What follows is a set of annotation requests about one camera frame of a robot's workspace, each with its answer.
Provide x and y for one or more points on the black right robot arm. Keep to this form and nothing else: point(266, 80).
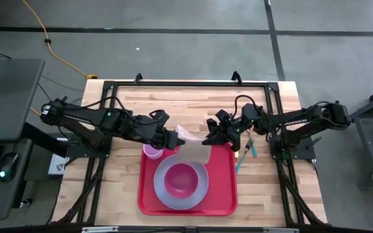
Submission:
point(303, 121)

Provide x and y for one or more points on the black computer mouse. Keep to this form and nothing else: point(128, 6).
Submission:
point(7, 166)

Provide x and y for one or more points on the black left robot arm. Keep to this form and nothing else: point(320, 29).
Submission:
point(86, 124)

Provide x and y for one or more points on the magenta bowl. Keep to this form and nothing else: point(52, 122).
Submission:
point(181, 180)

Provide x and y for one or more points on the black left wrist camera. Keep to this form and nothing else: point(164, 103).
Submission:
point(159, 117)

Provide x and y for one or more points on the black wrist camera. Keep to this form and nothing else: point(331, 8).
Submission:
point(224, 117)
point(159, 117)

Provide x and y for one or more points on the red plastic tray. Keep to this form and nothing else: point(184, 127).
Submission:
point(222, 194)

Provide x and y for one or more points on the black aluminium table frame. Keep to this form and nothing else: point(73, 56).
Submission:
point(189, 83)

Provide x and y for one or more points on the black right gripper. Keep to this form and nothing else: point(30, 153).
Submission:
point(233, 137)

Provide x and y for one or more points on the white printed box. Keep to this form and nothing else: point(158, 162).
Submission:
point(57, 163)

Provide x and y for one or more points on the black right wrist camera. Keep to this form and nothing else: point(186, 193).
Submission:
point(224, 117)

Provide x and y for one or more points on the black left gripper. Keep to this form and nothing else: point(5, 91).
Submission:
point(165, 139)

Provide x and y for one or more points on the beige cloth napkin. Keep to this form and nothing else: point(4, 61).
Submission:
point(194, 150)

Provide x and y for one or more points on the lavender plate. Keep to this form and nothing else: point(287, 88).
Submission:
point(158, 182)

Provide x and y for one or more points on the dark grey desk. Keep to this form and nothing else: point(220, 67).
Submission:
point(8, 97)

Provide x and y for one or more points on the pink mug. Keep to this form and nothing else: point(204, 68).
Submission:
point(152, 152)

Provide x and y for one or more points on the silver frame bracket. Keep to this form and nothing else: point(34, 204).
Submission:
point(99, 229)
point(280, 230)

